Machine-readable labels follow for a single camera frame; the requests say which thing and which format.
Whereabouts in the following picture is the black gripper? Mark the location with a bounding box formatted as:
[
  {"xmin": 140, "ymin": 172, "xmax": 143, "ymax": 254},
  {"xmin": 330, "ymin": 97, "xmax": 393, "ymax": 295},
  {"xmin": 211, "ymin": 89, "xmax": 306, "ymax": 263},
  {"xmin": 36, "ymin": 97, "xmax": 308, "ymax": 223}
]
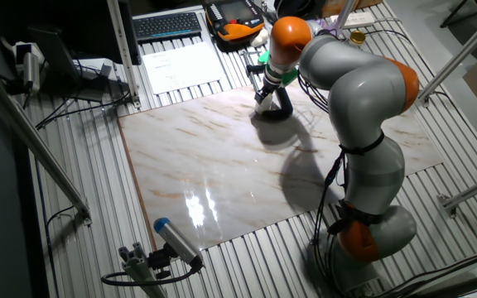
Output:
[{"xmin": 253, "ymin": 75, "xmax": 282, "ymax": 105}]

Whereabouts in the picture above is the white paper sheet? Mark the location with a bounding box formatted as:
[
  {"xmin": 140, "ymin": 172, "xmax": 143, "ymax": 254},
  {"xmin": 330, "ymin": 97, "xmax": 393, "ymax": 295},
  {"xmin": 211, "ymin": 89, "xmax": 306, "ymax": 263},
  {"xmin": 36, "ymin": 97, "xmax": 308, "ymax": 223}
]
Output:
[{"xmin": 142, "ymin": 41, "xmax": 226, "ymax": 95}]

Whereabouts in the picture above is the aluminium profile post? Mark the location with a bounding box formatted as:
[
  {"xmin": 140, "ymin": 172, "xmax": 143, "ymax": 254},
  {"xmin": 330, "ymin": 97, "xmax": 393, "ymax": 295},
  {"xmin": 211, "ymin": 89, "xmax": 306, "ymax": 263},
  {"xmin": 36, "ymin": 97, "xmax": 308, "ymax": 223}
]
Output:
[{"xmin": 105, "ymin": 0, "xmax": 142, "ymax": 111}]

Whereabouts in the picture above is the grey camera with blue cap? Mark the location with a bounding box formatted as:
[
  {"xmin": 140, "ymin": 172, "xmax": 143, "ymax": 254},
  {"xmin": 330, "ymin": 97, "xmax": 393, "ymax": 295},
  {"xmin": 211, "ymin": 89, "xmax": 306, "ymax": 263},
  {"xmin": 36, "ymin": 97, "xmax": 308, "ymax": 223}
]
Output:
[{"xmin": 153, "ymin": 217, "xmax": 205, "ymax": 268}]

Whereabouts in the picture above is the translucent purple plastic bag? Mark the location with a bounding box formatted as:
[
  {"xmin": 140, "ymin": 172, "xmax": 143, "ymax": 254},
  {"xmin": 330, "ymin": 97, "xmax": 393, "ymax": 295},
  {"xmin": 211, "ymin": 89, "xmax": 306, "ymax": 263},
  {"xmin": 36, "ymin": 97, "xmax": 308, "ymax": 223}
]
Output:
[{"xmin": 312, "ymin": 18, "xmax": 341, "ymax": 39}]

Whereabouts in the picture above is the short aluminium profile stub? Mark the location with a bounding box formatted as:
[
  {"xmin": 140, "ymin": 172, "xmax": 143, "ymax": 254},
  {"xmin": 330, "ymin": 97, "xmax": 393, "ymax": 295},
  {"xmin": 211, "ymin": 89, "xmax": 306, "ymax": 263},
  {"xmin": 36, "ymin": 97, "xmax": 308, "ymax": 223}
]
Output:
[{"xmin": 118, "ymin": 242, "xmax": 169, "ymax": 298}]

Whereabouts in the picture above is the black computer keyboard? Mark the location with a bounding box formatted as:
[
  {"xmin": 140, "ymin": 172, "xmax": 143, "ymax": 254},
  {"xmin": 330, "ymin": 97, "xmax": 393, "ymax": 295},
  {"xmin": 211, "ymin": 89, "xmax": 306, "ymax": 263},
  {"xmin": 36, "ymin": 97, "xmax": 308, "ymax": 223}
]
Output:
[{"xmin": 132, "ymin": 11, "xmax": 204, "ymax": 43}]

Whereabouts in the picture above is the dark grey tilted panel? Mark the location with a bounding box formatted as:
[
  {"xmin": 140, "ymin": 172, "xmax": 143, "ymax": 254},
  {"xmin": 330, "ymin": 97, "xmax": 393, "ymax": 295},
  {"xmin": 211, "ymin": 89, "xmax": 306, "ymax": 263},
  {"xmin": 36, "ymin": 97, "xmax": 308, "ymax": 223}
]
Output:
[{"xmin": 26, "ymin": 25, "xmax": 80, "ymax": 82}]

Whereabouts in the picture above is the orange and black teach pendant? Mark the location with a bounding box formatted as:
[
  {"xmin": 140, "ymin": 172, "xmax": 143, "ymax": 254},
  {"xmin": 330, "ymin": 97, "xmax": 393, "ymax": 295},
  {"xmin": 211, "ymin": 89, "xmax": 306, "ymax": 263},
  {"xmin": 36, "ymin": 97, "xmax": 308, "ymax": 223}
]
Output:
[{"xmin": 204, "ymin": 0, "xmax": 267, "ymax": 46}]

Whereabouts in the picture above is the black computer monitor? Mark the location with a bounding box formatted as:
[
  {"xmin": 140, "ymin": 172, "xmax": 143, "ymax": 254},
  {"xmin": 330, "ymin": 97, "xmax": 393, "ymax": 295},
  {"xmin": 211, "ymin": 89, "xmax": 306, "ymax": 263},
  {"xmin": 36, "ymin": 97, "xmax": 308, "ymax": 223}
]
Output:
[{"xmin": 62, "ymin": 0, "xmax": 142, "ymax": 66}]

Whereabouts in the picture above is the grey electronics box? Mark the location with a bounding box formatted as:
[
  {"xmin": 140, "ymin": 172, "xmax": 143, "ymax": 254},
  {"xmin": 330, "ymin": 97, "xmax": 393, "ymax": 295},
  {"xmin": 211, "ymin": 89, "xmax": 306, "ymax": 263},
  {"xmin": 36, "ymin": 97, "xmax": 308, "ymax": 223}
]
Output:
[{"xmin": 72, "ymin": 57, "xmax": 118, "ymax": 82}]

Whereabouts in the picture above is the black C-clamp with steel screw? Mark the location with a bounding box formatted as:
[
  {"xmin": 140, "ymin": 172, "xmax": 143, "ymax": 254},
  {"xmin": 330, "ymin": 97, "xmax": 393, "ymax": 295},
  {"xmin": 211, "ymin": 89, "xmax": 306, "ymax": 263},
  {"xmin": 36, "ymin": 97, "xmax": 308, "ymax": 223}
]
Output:
[{"xmin": 238, "ymin": 48, "xmax": 296, "ymax": 123}]

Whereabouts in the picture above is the black camera clamp mount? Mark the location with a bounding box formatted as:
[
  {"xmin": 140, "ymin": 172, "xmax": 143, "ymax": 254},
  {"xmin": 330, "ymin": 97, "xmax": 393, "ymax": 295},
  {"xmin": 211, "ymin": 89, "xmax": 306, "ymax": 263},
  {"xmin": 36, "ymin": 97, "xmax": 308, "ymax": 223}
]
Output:
[{"xmin": 147, "ymin": 243, "xmax": 174, "ymax": 281}]

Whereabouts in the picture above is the grey metal pole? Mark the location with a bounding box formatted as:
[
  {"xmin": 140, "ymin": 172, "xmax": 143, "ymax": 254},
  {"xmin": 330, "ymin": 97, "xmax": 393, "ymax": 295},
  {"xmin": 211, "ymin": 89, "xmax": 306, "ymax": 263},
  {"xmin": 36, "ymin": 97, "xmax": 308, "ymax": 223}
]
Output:
[{"xmin": 327, "ymin": 0, "xmax": 360, "ymax": 37}]

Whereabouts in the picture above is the marble pattern board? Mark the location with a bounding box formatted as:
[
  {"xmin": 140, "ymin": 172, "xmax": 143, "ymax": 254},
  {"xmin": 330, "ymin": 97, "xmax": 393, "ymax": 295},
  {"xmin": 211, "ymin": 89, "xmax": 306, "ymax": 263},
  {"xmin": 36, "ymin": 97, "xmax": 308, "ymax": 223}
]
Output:
[{"xmin": 117, "ymin": 74, "xmax": 445, "ymax": 252}]

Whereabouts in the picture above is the black camera cable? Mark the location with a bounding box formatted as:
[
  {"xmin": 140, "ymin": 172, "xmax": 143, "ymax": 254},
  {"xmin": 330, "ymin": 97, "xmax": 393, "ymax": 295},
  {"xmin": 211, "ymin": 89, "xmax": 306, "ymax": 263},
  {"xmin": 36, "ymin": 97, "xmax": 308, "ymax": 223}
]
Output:
[{"xmin": 100, "ymin": 263, "xmax": 203, "ymax": 287}]

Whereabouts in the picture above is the dark metal beam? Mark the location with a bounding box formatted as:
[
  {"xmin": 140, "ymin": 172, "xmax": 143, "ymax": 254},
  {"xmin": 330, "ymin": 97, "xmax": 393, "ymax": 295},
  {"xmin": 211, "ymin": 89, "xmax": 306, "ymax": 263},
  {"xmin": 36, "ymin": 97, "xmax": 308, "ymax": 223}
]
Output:
[{"xmin": 403, "ymin": 272, "xmax": 477, "ymax": 298}]

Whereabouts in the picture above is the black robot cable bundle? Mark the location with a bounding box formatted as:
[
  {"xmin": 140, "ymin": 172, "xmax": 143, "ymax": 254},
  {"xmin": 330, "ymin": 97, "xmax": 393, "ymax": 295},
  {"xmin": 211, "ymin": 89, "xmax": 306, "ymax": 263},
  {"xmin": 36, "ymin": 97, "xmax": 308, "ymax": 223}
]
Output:
[{"xmin": 296, "ymin": 72, "xmax": 351, "ymax": 291}]

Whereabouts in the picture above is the small white rounded object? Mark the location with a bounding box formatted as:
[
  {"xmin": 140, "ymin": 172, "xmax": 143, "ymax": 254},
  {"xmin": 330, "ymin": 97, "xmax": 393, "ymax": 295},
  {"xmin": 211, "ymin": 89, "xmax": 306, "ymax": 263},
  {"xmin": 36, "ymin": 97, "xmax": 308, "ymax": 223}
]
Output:
[{"xmin": 249, "ymin": 27, "xmax": 270, "ymax": 49}]

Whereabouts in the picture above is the white power strip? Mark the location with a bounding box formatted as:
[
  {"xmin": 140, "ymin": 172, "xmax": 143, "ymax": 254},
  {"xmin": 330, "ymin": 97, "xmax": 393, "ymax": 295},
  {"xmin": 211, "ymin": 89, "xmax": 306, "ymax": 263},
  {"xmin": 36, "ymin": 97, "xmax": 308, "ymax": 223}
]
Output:
[{"xmin": 329, "ymin": 11, "xmax": 376, "ymax": 30}]

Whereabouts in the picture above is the grey camera on white mount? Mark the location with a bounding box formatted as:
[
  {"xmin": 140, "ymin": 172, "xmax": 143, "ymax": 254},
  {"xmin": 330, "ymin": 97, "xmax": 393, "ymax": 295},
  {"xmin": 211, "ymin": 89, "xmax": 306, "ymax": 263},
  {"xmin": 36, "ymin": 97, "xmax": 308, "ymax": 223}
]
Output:
[{"xmin": 12, "ymin": 41, "xmax": 46, "ymax": 95}]

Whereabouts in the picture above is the aluminium profile bar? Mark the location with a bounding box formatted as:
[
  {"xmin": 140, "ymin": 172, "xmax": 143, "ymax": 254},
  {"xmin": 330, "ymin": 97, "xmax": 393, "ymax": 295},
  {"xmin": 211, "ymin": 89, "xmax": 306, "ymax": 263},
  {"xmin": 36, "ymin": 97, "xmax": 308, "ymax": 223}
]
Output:
[
  {"xmin": 417, "ymin": 2, "xmax": 477, "ymax": 108},
  {"xmin": 0, "ymin": 57, "xmax": 94, "ymax": 227},
  {"xmin": 436, "ymin": 169, "xmax": 477, "ymax": 219}
]

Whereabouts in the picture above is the black table cable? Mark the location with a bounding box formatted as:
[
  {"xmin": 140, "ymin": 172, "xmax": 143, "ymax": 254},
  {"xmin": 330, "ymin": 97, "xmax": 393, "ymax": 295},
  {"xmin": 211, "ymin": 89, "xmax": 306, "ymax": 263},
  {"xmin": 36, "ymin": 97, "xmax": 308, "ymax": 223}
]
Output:
[{"xmin": 35, "ymin": 89, "xmax": 134, "ymax": 130}]

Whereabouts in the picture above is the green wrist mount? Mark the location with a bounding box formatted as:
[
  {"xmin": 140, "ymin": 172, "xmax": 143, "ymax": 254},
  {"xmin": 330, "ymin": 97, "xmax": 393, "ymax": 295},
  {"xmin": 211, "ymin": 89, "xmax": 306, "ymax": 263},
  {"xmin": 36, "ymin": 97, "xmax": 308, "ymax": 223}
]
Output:
[{"xmin": 258, "ymin": 50, "xmax": 300, "ymax": 88}]

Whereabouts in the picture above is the brown cardboard box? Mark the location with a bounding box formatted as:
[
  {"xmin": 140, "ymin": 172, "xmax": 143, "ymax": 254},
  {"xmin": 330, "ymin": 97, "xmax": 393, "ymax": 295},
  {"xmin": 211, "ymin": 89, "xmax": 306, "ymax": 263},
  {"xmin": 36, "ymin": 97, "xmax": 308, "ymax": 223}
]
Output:
[{"xmin": 320, "ymin": 0, "xmax": 384, "ymax": 18}]

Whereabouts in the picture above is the jar with yellow lid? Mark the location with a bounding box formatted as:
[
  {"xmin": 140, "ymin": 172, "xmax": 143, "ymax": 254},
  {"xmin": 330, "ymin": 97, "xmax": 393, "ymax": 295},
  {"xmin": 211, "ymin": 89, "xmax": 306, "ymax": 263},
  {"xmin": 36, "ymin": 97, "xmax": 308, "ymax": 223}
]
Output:
[{"xmin": 348, "ymin": 29, "xmax": 367, "ymax": 49}]

